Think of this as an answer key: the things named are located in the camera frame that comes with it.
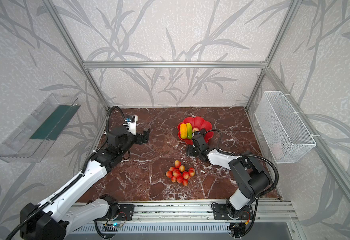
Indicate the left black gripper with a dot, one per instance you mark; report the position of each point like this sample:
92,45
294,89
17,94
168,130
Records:
141,136

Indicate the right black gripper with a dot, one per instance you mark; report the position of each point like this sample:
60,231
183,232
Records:
193,149

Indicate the green yellow fake mango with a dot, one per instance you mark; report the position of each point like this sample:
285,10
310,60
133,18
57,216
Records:
189,131

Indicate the fake red grape bunch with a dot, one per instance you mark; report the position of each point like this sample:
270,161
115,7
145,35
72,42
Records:
178,173

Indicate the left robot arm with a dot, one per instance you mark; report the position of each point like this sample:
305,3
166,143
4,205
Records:
50,219

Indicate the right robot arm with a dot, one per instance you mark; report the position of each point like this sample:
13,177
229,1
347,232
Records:
255,175

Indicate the red flower-shaped fruit bowl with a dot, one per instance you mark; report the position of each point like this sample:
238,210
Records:
196,122

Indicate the pink object in basket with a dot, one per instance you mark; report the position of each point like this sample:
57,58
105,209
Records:
277,151

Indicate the green circuit board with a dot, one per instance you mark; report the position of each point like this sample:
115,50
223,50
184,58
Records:
113,227

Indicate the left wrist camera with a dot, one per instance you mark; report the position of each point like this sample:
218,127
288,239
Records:
131,123

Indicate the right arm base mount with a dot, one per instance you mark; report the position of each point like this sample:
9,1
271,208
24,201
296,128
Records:
228,212

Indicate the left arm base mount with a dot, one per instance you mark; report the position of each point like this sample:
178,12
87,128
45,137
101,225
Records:
120,213

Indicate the white wire mesh basket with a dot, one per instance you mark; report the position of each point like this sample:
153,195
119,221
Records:
281,123

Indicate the aluminium front rail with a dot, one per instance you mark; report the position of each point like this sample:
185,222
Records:
190,211

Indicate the clear acrylic wall shelf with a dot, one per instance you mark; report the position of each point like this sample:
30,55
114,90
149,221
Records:
30,142

